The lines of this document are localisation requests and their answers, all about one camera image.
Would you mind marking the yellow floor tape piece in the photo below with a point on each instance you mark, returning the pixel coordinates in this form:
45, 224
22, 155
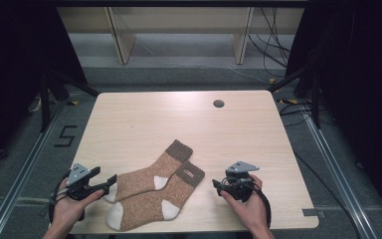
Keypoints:
74, 103
291, 101
272, 80

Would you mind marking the grey tape strip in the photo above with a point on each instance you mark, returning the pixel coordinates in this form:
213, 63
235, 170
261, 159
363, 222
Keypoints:
311, 212

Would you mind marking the brown and white sock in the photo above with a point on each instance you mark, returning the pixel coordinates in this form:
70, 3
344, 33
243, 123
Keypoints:
142, 179

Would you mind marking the aluminium floor rail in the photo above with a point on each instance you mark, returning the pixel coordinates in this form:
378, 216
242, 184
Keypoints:
335, 166
23, 169

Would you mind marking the black metal stand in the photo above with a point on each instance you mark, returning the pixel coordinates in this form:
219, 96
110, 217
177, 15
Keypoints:
315, 99
45, 103

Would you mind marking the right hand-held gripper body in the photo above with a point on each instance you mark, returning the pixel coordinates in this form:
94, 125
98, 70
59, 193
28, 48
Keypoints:
240, 186

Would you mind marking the light wooden shelf unit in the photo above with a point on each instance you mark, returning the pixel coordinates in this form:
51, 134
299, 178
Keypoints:
126, 43

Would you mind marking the brown sock with cuff label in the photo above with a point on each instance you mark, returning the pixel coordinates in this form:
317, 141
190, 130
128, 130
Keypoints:
152, 204

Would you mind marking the black curtain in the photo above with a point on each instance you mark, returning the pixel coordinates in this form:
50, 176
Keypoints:
361, 83
13, 66

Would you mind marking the person's left hand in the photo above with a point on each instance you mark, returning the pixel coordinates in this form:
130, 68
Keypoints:
68, 207

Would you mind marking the person's right hand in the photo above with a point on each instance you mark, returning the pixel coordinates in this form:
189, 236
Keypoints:
250, 209

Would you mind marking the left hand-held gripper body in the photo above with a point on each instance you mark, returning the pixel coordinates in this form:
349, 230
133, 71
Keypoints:
77, 175

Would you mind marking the grey round table grommet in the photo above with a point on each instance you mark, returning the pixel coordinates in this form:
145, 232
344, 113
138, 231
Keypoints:
218, 103

